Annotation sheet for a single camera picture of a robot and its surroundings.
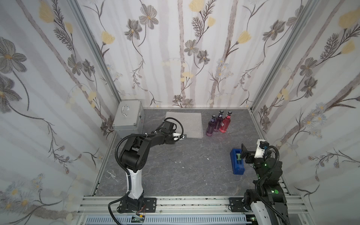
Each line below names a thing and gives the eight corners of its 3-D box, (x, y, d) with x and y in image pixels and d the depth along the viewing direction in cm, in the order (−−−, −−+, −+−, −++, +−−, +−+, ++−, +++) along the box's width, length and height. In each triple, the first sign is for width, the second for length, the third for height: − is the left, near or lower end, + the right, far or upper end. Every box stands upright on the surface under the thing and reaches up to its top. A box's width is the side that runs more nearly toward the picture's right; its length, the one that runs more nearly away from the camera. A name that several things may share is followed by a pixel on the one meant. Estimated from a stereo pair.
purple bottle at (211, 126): (206, 136, 104) (210, 120, 90) (206, 130, 108) (209, 114, 94) (212, 136, 104) (217, 120, 90) (211, 130, 108) (215, 114, 94)
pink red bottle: (219, 132, 107) (226, 115, 91) (218, 128, 110) (225, 110, 94) (225, 132, 107) (233, 115, 91) (224, 128, 110) (232, 110, 94)
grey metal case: (119, 139, 104) (109, 124, 89) (127, 115, 119) (120, 99, 105) (142, 139, 104) (135, 124, 89) (147, 115, 119) (142, 99, 105)
